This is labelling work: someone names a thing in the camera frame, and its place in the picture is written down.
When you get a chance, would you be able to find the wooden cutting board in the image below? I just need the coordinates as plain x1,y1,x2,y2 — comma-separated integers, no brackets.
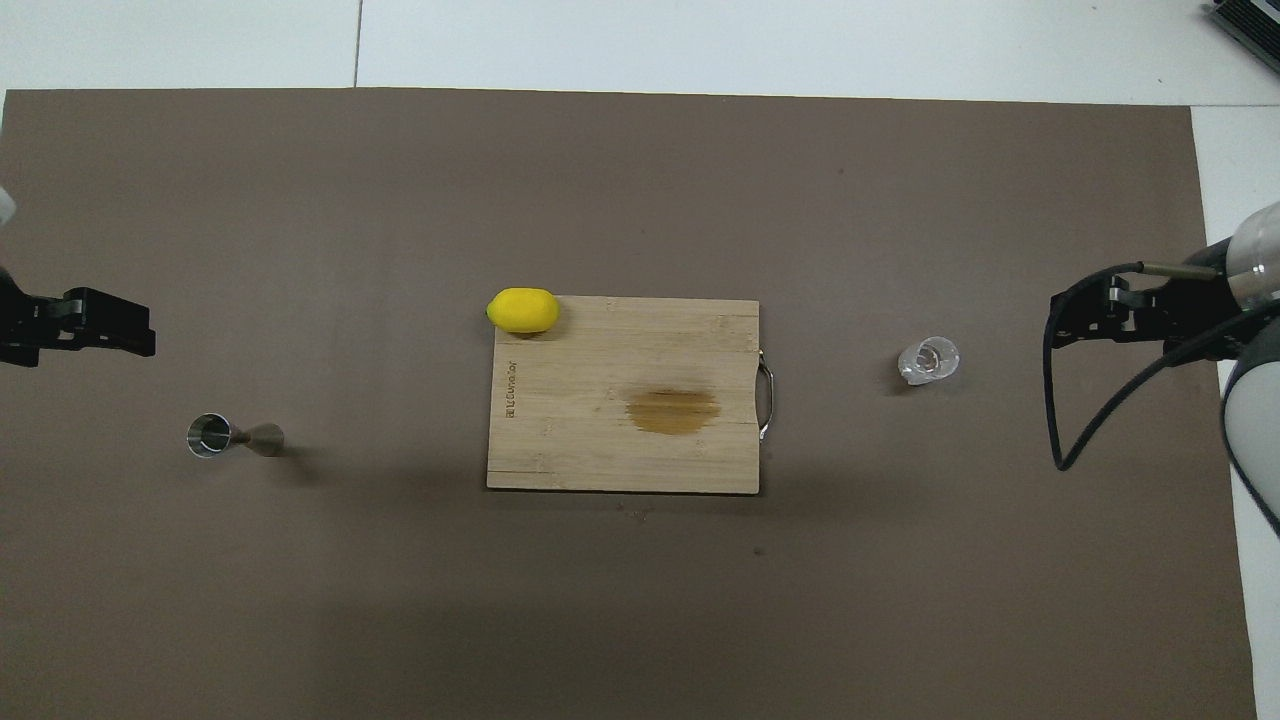
486,296,777,495

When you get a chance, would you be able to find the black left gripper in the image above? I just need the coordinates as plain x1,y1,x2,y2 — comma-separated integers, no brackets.
0,288,157,367

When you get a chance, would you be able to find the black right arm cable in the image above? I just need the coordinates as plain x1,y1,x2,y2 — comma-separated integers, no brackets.
1043,261,1241,473

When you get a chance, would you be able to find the clear glass cup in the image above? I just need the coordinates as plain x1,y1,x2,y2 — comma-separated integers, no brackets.
897,336,961,385

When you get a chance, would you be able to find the steel double jigger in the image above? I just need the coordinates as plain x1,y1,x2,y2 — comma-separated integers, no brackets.
186,413,286,459

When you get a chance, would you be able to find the grey ribbed device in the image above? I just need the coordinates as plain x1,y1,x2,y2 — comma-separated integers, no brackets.
1203,0,1280,73

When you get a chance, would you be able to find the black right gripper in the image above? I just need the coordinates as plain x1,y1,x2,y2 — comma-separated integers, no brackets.
1049,266,1247,350

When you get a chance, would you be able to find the brown table mat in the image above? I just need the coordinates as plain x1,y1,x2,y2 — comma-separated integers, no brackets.
0,88,1259,720

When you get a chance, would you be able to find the yellow lemon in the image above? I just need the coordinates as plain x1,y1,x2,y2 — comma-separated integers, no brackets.
486,287,561,335

